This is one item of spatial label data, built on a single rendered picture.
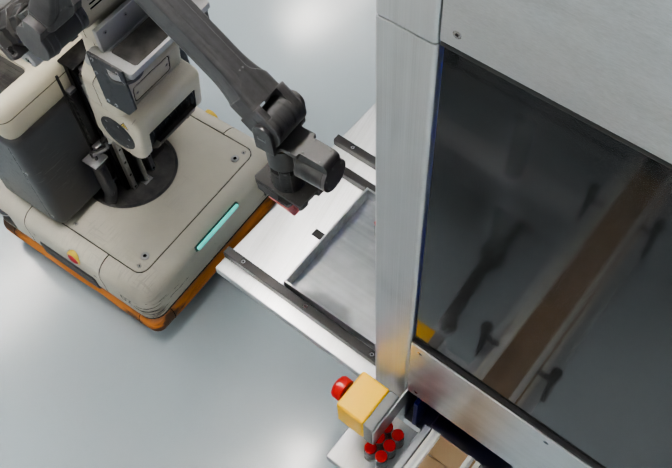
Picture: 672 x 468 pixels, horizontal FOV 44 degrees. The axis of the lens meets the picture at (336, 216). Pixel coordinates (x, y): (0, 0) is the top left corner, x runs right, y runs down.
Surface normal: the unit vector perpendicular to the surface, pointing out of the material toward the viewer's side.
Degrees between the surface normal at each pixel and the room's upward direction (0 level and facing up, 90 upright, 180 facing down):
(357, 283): 0
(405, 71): 90
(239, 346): 0
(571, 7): 90
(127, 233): 0
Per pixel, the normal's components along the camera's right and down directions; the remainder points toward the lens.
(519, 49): -0.62, 0.68
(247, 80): 0.46, -0.14
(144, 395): -0.04, -0.53
